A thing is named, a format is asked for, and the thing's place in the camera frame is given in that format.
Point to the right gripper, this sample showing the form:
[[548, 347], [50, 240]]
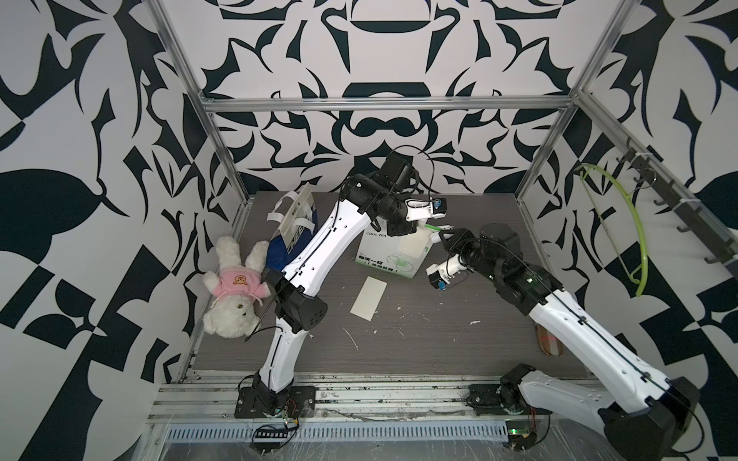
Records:
[[458, 240]]

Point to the blue paper bag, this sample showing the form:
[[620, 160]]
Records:
[[296, 216]]

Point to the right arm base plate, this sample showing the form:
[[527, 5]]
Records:
[[500, 399]]

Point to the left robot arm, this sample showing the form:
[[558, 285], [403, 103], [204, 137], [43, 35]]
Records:
[[362, 202]]

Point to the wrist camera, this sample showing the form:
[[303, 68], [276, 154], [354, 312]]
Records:
[[441, 275], [438, 208]]

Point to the black wall hook rail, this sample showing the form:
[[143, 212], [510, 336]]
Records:
[[673, 195]]

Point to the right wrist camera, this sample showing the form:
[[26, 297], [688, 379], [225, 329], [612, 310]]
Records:
[[441, 275]]

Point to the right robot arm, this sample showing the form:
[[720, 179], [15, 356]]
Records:
[[641, 411]]

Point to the white paper receipt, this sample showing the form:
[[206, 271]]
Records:
[[369, 298]]

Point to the green white tea bag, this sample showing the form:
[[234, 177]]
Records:
[[380, 251]]

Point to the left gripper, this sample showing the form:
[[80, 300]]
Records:
[[402, 230]]

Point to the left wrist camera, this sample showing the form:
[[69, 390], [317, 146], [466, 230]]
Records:
[[438, 208]]

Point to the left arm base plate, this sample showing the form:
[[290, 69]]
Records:
[[292, 402]]

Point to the plaid pouch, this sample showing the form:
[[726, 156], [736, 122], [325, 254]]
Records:
[[548, 343]]

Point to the white teddy bear pink shirt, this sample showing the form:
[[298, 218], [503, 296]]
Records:
[[237, 289]]

